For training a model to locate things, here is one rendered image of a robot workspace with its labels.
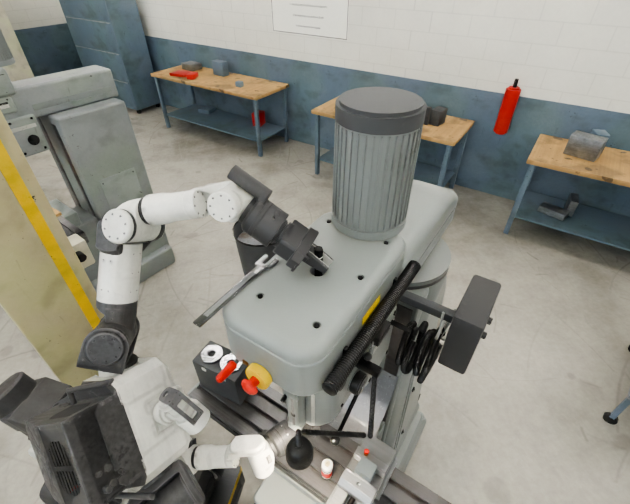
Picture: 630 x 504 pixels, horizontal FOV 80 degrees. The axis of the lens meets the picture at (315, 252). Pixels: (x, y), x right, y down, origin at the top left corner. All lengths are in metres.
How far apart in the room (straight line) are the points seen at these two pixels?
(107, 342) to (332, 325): 0.51
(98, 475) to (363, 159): 0.86
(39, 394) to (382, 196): 1.06
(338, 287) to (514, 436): 2.33
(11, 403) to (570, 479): 2.81
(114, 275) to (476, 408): 2.55
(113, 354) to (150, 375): 0.12
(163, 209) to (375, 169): 0.48
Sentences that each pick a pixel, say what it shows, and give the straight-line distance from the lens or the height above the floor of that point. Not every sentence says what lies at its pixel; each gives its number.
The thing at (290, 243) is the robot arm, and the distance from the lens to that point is 0.80.
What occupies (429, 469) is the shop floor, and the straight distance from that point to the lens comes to 2.73.
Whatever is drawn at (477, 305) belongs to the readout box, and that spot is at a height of 1.73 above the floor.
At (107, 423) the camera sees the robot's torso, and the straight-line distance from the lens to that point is 1.00.
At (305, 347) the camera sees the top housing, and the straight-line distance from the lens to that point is 0.73.
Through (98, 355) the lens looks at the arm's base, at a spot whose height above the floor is 1.76.
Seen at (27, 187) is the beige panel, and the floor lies 1.55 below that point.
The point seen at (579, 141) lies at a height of 1.03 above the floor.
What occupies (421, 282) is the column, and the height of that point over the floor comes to 1.56.
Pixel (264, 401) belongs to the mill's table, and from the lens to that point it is 1.76.
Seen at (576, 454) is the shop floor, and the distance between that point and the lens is 3.14.
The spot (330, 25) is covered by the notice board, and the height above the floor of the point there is 1.67.
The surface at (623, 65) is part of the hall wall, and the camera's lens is 4.83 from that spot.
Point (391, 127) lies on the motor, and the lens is 0.82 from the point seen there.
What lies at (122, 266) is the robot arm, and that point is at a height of 1.90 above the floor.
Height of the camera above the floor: 2.47
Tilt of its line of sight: 39 degrees down
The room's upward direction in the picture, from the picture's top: straight up
